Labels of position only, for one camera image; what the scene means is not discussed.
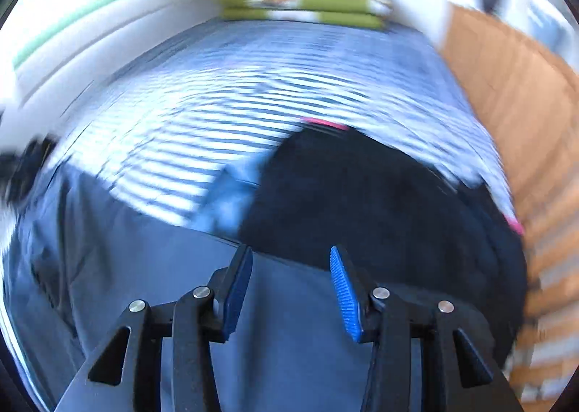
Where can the dark navy garment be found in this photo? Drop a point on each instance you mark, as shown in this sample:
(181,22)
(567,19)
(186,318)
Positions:
(135,285)

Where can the blue white striped bed quilt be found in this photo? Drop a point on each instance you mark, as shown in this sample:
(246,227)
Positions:
(271,90)

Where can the black garment with pink trim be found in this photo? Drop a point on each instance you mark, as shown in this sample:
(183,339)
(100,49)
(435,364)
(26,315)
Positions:
(384,208)

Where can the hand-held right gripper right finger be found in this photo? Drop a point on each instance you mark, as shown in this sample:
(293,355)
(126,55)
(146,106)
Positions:
(346,299)

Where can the wooden slatted bed rail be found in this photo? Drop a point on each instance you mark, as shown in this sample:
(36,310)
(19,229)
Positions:
(520,99)

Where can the landscape wall poster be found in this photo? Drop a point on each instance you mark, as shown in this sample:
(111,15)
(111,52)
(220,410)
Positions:
(113,0)

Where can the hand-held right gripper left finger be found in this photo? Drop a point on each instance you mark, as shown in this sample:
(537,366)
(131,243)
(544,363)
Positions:
(237,292)

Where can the light blue denim jeans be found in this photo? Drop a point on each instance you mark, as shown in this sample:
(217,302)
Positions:
(230,199)

